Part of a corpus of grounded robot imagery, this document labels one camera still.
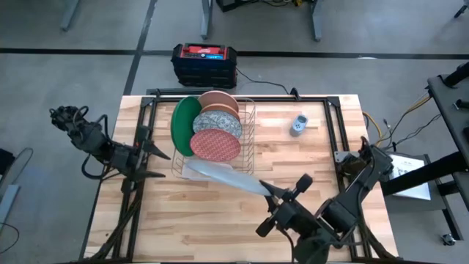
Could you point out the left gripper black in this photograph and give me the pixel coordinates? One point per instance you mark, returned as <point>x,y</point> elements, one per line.
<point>133,161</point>

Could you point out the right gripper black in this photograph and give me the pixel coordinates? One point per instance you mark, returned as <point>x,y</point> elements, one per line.
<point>293,216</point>

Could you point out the green round plate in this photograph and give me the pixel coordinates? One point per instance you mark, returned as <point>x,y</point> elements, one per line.
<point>183,126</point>

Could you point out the pale grey round plate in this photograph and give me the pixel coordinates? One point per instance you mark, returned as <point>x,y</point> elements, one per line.
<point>227,176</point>

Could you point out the white plate blue floral print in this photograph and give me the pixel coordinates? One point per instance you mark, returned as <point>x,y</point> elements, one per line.
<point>216,122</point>

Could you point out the beige round plate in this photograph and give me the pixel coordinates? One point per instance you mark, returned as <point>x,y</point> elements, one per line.
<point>220,108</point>
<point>218,98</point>

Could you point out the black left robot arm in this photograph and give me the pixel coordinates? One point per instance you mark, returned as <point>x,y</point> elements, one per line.
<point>91,139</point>

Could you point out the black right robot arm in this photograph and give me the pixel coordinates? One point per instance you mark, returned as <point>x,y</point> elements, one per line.
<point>351,199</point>

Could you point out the red patterned plate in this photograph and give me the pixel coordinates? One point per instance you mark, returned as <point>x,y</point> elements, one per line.
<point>214,145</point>

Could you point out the small grey cup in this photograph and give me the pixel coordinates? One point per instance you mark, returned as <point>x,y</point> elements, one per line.
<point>299,125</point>

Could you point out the red black power station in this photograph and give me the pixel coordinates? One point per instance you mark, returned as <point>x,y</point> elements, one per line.
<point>203,69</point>

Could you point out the white paper manual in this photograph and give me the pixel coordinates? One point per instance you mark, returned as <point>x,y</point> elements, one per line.
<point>410,176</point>

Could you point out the black case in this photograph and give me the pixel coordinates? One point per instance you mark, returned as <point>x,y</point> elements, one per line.
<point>6,161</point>

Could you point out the black stand crossbar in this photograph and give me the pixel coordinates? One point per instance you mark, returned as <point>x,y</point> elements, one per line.
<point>421,176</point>

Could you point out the light grey panel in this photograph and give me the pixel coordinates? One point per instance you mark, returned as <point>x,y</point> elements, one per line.
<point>8,205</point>

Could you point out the grey table leg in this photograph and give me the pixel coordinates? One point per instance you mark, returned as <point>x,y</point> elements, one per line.
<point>318,18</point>
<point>206,18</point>
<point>69,14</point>

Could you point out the caster wheel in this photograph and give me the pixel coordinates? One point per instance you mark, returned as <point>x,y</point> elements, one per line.
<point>447,240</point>

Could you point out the black equipment box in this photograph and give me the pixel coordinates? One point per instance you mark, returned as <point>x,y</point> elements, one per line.
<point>234,4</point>

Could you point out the black side table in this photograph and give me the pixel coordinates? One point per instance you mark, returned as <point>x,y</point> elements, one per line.
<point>452,110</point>

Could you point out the metal arm base bracket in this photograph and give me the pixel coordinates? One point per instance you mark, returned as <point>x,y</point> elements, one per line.
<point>340,155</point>

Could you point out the black aluminium table frame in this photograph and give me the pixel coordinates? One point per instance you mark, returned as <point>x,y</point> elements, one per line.
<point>286,99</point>

